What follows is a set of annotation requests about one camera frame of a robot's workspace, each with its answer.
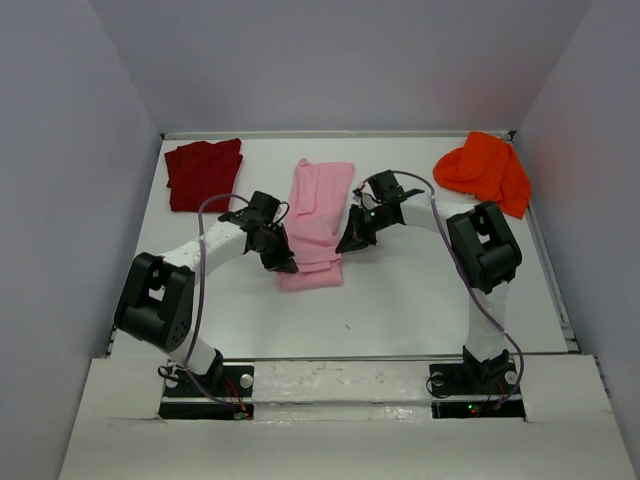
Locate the dark red folded t shirt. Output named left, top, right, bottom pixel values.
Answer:
left=164, top=138, right=243, bottom=213

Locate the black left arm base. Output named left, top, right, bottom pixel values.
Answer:
left=157, top=354, right=255, bottom=421

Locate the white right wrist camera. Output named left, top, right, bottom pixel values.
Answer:
left=353, top=186, right=379, bottom=210

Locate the aluminium table front rail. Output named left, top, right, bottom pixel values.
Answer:
left=219, top=353, right=581, bottom=363

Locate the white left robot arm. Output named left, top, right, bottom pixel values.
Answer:
left=114, top=191, right=298, bottom=379

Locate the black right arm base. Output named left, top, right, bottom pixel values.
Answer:
left=425, top=348, right=526, bottom=420

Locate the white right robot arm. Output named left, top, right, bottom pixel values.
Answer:
left=336, top=170, right=522, bottom=364

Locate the pink t shirt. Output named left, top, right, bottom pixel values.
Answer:
left=279, top=158, right=355, bottom=292

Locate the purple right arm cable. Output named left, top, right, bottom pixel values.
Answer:
left=394, top=171, right=526, bottom=413

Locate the orange t shirt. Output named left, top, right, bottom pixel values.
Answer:
left=433, top=131, right=532, bottom=219

